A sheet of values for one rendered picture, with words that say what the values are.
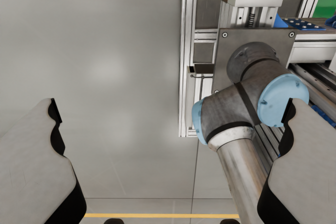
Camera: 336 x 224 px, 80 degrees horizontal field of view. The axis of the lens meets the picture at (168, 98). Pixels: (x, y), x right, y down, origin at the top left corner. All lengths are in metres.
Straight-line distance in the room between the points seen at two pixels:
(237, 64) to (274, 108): 0.19
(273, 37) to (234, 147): 0.36
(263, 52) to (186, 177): 2.32
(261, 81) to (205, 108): 0.14
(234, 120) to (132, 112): 1.65
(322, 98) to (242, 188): 0.39
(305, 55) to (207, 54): 0.81
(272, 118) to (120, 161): 2.24
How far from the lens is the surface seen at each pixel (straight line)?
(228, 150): 0.47
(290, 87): 0.49
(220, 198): 3.21
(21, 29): 2.04
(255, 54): 0.61
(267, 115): 0.50
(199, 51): 1.52
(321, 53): 0.90
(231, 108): 0.49
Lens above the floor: 1.63
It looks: 58 degrees down
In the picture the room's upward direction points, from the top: 179 degrees counter-clockwise
